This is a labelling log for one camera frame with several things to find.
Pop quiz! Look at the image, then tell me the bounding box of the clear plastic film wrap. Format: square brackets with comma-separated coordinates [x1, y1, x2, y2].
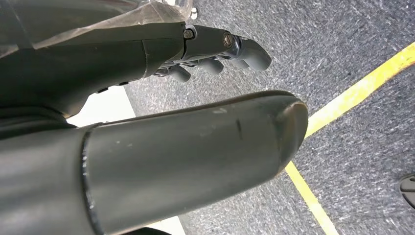
[0, 0, 193, 59]

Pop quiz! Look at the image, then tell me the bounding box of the yellow floor tape line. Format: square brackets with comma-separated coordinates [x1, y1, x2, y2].
[304, 41, 415, 140]

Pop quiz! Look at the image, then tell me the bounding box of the dark grey robot foot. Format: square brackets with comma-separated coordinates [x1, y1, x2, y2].
[399, 174, 415, 210]

